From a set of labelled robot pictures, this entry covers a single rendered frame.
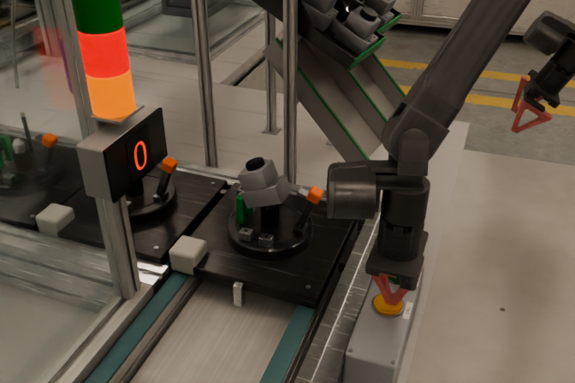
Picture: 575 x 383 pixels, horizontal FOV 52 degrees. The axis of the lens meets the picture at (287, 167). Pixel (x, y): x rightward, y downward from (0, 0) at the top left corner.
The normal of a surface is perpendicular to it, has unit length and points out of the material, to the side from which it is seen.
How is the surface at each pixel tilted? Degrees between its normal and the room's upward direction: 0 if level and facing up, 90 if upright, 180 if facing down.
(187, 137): 0
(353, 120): 45
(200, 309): 0
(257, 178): 87
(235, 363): 0
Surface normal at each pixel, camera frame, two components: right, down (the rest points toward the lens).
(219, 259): 0.00, -0.85
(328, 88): 0.61, -0.41
